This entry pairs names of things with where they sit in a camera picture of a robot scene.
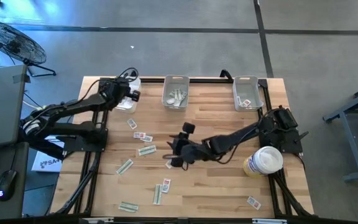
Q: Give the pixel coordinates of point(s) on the white paper sheet on floor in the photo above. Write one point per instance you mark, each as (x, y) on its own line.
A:
(47, 163)

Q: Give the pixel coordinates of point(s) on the grey white small packet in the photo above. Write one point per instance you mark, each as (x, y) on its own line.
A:
(168, 164)

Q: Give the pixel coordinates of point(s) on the black floor fan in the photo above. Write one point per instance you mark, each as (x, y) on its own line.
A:
(12, 43)

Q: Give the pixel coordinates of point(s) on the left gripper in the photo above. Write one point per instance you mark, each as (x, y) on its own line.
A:
(113, 91)

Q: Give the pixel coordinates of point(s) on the dark desk surface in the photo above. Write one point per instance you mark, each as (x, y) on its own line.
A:
(20, 186)

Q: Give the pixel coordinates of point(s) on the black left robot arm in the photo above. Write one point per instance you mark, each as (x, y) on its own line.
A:
(73, 105)

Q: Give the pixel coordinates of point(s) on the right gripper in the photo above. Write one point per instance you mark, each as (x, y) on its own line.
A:
(191, 152)

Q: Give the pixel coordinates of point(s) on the blue-grey metal bench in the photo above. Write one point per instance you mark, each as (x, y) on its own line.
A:
(353, 143)

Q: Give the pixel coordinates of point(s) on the grey plastic bin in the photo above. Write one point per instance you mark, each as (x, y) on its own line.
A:
(176, 82)
(247, 88)

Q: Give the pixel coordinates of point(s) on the white long packet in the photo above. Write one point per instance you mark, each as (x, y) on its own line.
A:
(170, 101)

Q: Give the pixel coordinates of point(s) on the black computer mouse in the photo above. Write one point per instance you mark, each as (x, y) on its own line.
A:
(6, 185)

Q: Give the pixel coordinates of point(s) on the silver metal bracket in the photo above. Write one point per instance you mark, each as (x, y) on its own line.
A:
(95, 220)
(269, 221)

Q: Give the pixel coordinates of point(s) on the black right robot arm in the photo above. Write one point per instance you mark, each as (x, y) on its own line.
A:
(238, 137)

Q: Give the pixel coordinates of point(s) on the yellow wipes canister white lid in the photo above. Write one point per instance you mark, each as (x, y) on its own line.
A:
(264, 154)

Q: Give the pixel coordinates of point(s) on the white plastic bin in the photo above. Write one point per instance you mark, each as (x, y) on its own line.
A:
(136, 83)

